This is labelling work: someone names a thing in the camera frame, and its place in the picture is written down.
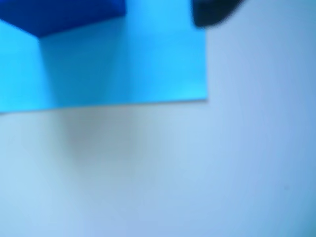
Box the blue paper square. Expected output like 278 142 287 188
0 0 208 115

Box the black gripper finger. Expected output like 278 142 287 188
192 0 244 27

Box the large blue cube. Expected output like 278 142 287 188
0 0 127 38

